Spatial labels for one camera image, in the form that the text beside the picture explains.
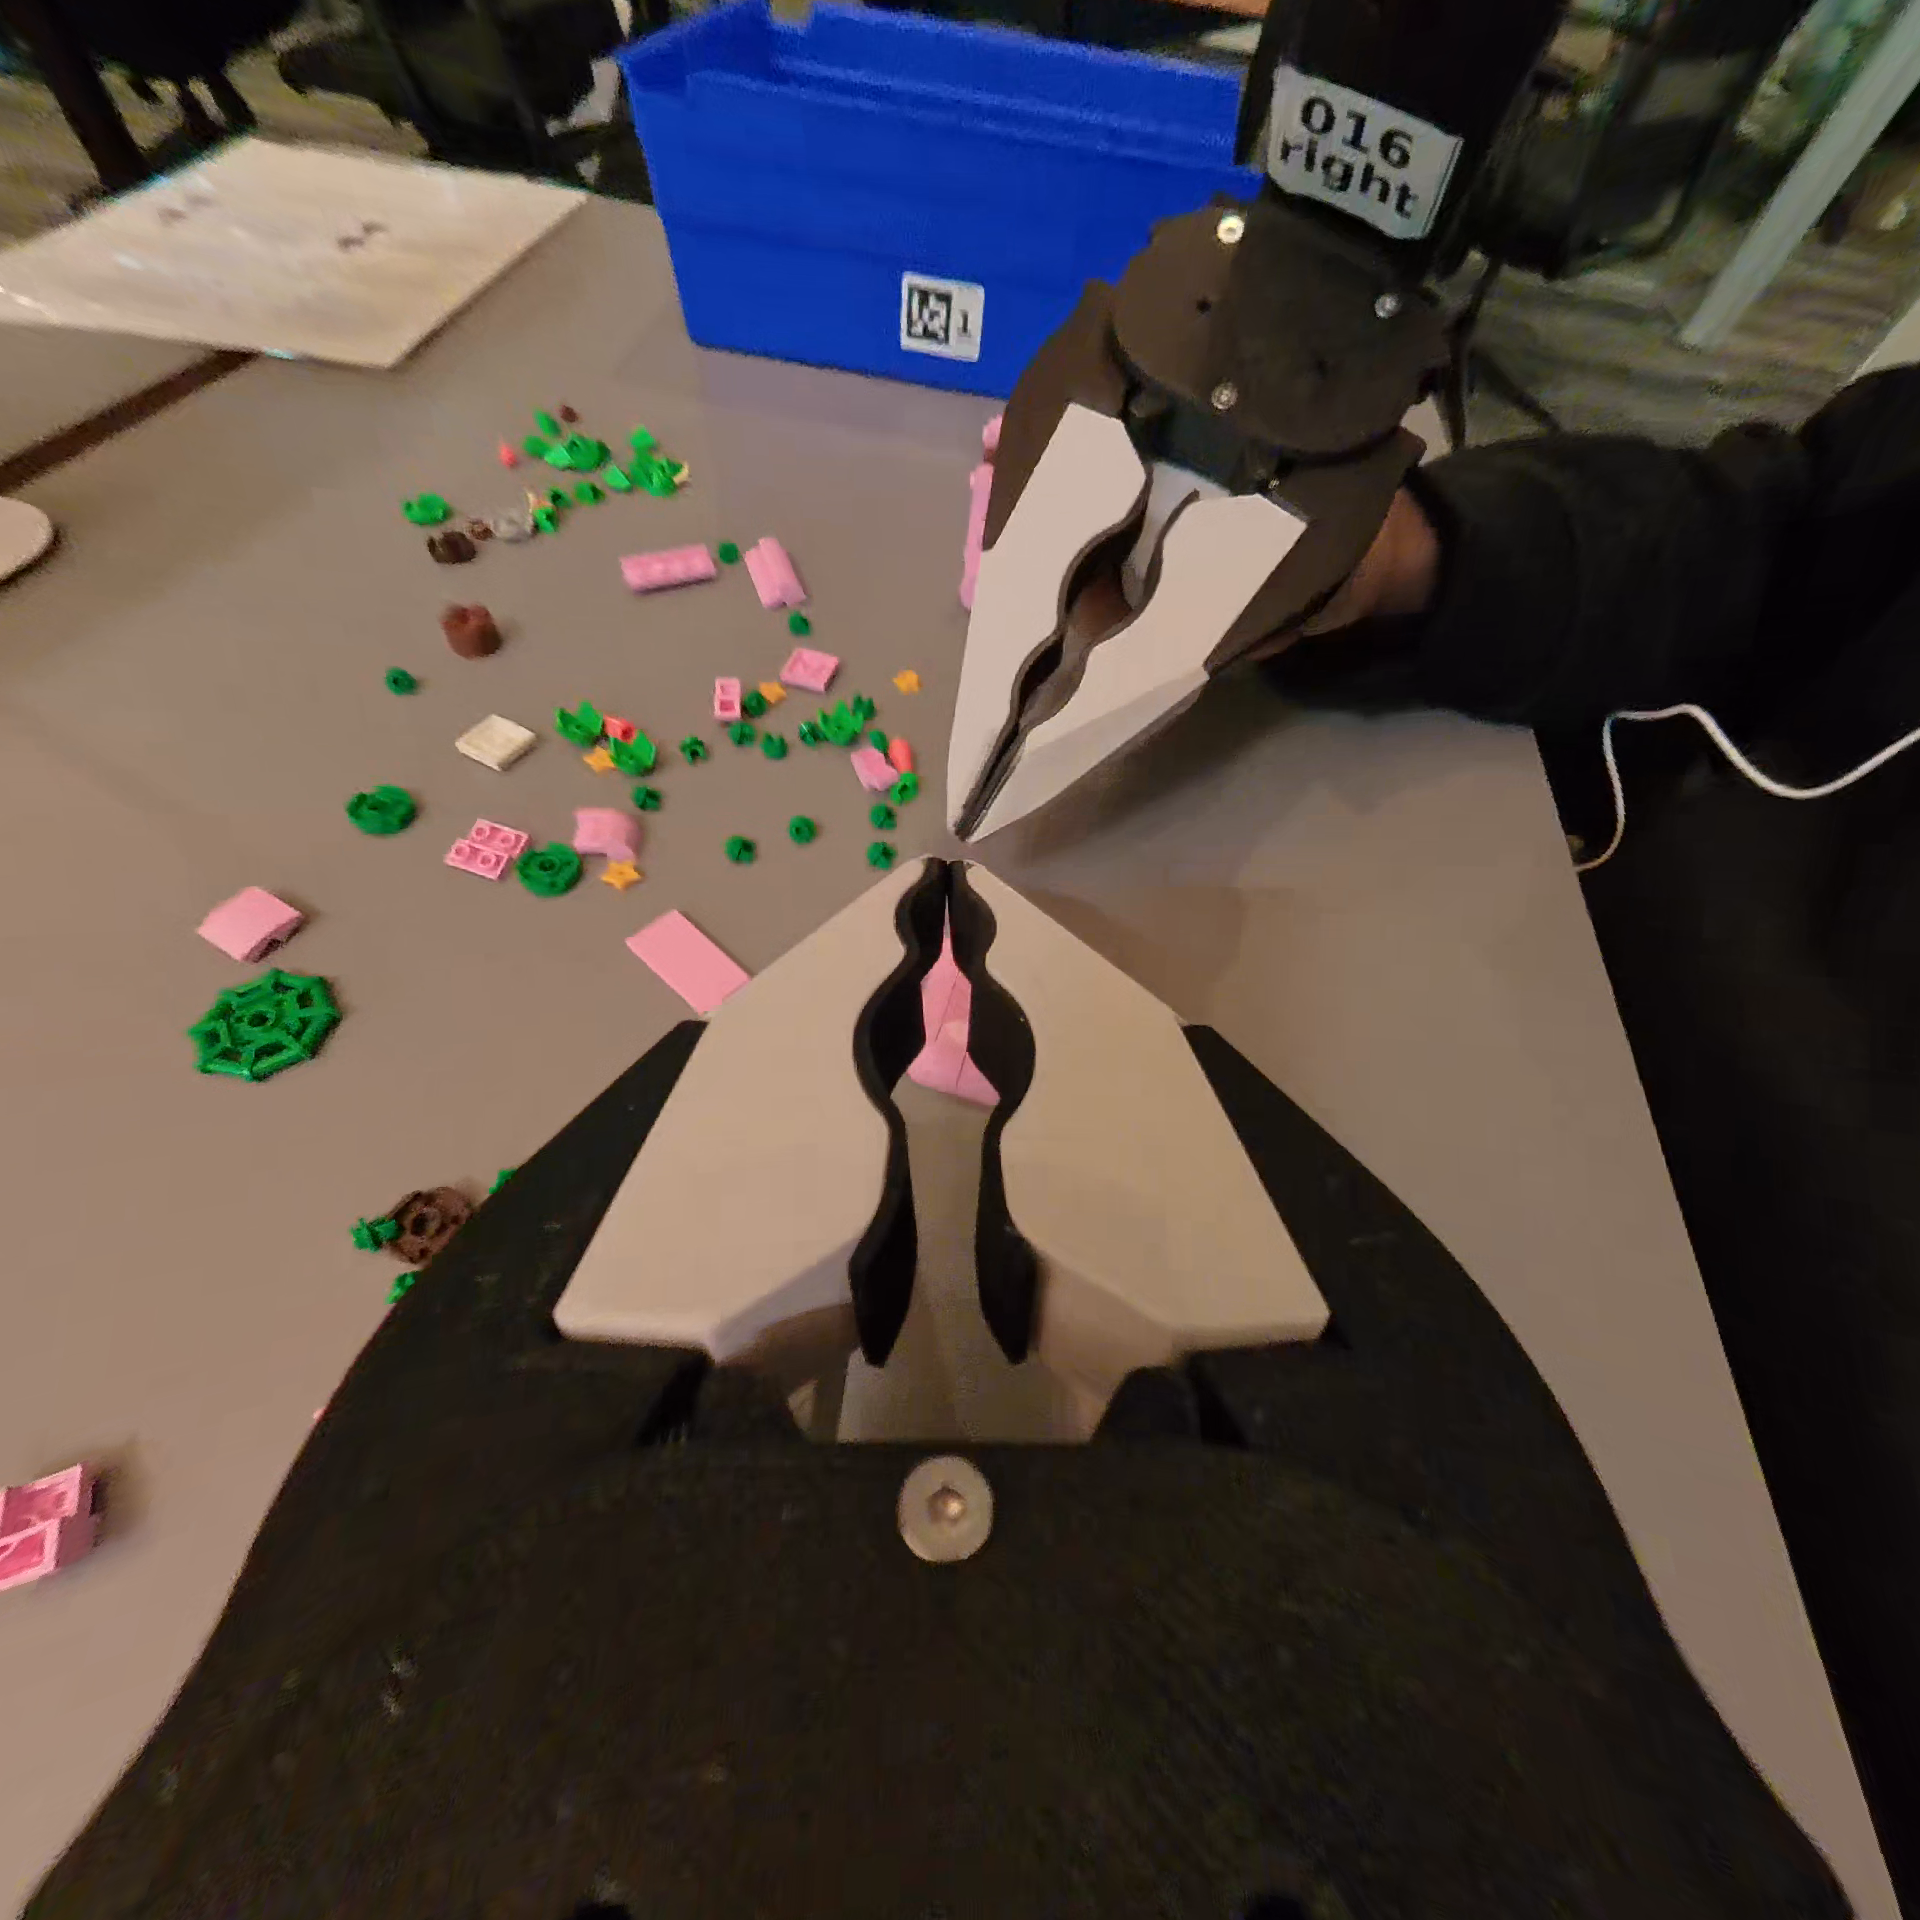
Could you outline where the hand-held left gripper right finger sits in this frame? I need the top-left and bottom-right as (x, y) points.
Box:
(949, 856), (1334, 1392)

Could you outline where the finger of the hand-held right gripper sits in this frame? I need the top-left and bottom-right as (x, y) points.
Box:
(965, 497), (1310, 845)
(944, 405), (1152, 840)

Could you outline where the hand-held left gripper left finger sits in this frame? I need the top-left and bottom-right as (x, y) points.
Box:
(550, 854), (954, 1367)

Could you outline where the pink square brick base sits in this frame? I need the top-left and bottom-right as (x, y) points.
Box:
(902, 927), (1004, 1112)

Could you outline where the person's right forearm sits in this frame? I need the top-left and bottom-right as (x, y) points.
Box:
(1259, 367), (1920, 735)

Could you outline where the person's right hand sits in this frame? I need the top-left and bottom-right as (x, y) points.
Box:
(1304, 485), (1445, 649)

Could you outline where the pink and brown brick figure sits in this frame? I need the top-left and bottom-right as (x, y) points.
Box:
(960, 415), (1004, 608)

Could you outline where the pink flat rectangular tile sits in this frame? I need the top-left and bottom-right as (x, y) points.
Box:
(624, 910), (752, 1014)

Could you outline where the blue plastic bin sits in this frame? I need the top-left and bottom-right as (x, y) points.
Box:
(617, 0), (1269, 400)

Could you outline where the green octagonal web piece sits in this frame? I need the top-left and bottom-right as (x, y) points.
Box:
(188, 967), (346, 1080)

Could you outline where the pink curved slope tile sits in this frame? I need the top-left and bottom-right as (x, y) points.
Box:
(196, 885), (307, 962)

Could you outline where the person's black clothing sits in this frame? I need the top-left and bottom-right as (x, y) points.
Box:
(1545, 719), (1920, 1920)

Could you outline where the pink corner panel brick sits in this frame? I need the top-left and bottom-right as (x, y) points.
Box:
(0, 1462), (105, 1593)

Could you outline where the printed paper sheet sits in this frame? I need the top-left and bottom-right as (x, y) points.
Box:
(0, 137), (588, 367)

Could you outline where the white cable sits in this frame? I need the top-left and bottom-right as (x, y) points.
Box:
(1573, 702), (1920, 872)

